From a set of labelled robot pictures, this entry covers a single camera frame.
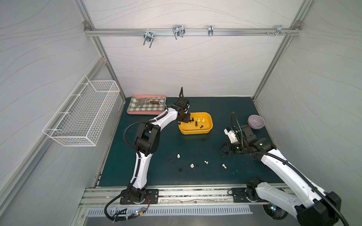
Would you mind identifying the metal hook clamp left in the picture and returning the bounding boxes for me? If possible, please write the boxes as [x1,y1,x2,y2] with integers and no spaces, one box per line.
[143,31,155,48]

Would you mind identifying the white wire basket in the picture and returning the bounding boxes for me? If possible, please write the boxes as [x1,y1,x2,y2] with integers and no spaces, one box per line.
[42,75,120,147]

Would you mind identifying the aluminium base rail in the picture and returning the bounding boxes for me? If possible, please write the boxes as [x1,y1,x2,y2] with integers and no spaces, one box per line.
[79,185,312,208]

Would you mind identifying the aluminium crossbar rail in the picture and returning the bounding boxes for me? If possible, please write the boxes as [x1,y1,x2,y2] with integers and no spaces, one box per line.
[85,27,302,37]

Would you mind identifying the purple bowl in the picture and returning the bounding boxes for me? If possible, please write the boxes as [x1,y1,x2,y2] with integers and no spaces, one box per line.
[248,115,265,130]

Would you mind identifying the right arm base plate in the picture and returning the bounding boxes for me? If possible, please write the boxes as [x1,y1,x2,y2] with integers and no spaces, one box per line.
[227,187,256,203]

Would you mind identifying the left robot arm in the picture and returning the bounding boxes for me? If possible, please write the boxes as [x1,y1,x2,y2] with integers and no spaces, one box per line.
[128,97,190,200]

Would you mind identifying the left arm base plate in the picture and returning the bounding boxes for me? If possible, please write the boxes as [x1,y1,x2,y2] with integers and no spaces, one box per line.
[119,187,159,204]

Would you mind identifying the pink tray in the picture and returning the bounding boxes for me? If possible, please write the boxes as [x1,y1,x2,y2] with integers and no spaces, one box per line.
[127,95,167,115]

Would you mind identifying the metal hook clamp right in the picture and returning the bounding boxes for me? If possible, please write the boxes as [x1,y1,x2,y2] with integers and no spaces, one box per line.
[266,25,291,37]

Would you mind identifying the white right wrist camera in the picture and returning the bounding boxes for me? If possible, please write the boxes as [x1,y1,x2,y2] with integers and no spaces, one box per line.
[224,129,238,144]

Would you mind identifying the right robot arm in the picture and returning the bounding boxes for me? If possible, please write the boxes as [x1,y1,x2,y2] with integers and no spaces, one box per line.
[221,125,348,226]

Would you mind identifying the yellow plastic storage box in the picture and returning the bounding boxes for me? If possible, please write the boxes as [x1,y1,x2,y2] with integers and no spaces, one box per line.
[178,112,213,135]

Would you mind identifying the wooden handled spatula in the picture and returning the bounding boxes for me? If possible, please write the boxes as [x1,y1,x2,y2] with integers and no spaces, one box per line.
[137,98,163,106]

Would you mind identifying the left black cable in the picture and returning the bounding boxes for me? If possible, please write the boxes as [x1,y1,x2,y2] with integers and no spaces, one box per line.
[104,87,184,222]

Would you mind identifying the metal hook small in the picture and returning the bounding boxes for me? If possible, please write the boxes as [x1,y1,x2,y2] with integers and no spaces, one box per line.
[208,25,214,37]

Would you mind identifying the black cable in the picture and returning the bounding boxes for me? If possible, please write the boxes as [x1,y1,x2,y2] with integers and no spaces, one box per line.
[104,87,184,222]
[230,111,350,226]

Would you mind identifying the green checkered cloth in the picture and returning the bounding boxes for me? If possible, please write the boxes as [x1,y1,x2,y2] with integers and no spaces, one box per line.
[127,97,166,112]

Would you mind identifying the metal hook clamp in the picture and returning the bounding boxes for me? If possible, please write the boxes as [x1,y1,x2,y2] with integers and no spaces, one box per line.
[143,31,155,48]
[266,25,291,37]
[172,25,185,40]

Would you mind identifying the metal hook clamp middle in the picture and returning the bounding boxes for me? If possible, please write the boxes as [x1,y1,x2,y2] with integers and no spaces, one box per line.
[172,25,185,40]

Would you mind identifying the right black cable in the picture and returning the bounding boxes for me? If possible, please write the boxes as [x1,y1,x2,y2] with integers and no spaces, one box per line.
[230,111,350,226]

